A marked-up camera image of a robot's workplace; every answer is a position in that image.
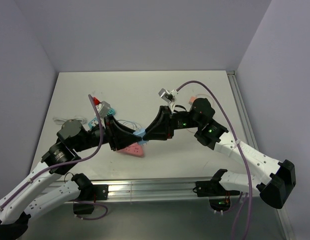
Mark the teal power strip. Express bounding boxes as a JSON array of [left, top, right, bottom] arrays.
[[87, 107, 118, 131]]

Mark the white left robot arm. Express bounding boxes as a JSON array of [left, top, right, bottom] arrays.
[[0, 117, 142, 240]]

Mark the pink triangular power strip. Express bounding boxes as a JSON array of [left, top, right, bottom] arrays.
[[117, 143, 145, 158]]

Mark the orange charger plug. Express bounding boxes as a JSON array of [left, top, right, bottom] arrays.
[[188, 96, 196, 105]]

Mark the blue charger plug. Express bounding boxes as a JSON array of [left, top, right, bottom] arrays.
[[133, 128, 148, 146]]

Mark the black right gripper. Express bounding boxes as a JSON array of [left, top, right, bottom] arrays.
[[142, 105, 202, 141]]

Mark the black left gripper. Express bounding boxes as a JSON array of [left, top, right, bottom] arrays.
[[73, 113, 142, 152]]

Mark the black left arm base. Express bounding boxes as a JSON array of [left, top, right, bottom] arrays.
[[73, 184, 109, 216]]

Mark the aluminium frame rail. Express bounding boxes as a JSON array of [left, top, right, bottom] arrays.
[[22, 69, 296, 240]]

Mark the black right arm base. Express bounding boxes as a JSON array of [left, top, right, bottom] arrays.
[[192, 180, 241, 211]]

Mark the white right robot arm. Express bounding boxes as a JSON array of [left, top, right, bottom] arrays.
[[143, 98, 296, 209]]

